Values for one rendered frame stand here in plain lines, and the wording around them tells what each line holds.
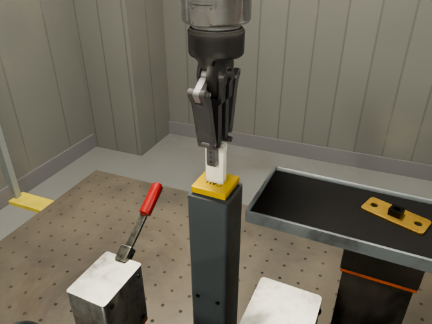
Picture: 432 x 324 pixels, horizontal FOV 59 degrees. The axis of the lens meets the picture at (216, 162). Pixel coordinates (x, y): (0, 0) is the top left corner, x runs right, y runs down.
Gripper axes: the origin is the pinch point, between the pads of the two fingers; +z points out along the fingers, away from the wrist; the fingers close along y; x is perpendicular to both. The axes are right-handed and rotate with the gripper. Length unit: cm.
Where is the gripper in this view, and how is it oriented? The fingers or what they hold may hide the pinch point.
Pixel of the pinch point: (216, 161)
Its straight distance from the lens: 59.2
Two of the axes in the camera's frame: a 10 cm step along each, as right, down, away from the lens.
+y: -4.2, 4.4, -7.9
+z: 0.0, 8.7, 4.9
